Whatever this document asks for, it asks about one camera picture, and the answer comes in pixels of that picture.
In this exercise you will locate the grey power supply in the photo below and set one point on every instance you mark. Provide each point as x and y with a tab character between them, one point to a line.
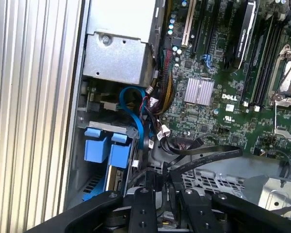
116	58

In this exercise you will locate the hard disk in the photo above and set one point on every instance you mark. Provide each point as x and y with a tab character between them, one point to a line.
120	155

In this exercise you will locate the silver chipset heatsink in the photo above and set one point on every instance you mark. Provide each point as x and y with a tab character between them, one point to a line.
198	91

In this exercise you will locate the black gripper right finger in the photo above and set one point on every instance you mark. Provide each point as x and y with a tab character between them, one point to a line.
196	213

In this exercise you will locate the white expansion slot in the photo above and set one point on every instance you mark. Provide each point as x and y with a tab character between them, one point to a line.
188	24

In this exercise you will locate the green motherboard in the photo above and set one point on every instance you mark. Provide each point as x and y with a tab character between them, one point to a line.
208	121

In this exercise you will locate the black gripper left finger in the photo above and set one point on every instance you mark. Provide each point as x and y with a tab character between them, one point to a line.
143	213

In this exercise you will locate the black expansion slot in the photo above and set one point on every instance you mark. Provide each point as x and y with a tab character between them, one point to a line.
212	31
198	29

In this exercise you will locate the black PC case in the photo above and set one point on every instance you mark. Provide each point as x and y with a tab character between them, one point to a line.
74	121

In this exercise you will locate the metal socket cover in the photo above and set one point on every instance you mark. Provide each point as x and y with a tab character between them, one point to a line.
288	103

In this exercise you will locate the blue board connector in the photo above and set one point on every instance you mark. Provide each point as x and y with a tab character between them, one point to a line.
207	61

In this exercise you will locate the black graphics card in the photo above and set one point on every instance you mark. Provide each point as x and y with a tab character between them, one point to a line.
245	31

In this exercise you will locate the empty blue disk carrier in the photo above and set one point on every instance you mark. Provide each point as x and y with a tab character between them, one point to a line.
95	150

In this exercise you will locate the grey metal disk bay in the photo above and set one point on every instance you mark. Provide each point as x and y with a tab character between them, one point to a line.
257	167

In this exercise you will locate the black RAM slot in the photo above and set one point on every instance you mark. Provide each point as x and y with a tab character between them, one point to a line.
259	72
263	72
254	72
268	72

